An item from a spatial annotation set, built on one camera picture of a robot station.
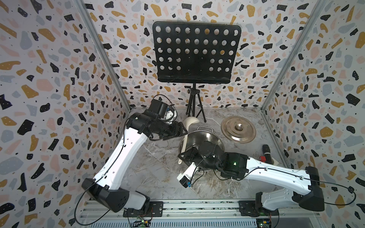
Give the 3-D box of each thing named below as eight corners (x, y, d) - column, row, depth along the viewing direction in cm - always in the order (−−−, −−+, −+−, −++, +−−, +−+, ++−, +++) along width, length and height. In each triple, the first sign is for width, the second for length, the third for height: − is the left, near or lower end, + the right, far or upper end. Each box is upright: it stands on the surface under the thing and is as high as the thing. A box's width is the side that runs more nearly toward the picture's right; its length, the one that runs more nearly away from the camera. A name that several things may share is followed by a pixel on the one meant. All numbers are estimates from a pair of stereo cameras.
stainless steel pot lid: (224, 143, 103) (225, 140, 101) (220, 118, 119) (220, 116, 117) (258, 143, 104) (260, 141, 101) (249, 118, 119) (251, 116, 117)
